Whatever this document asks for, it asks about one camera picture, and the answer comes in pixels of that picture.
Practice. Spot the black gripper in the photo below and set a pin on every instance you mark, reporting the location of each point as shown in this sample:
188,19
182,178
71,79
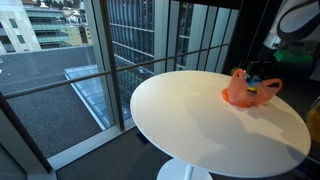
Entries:
263,68

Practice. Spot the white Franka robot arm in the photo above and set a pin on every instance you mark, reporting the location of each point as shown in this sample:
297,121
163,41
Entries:
296,20

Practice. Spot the yellow object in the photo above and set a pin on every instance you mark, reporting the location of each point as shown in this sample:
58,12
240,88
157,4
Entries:
314,123

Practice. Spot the dark window mullion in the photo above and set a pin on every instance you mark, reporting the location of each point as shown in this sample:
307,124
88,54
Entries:
111,66
23,130

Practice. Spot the white window sill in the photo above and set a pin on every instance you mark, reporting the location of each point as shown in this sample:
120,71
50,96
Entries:
86,145

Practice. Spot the long grey window handrail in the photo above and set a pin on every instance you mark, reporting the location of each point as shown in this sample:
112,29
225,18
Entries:
66,81

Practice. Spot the white table pedestal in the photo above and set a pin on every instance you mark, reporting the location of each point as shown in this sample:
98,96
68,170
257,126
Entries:
173,171

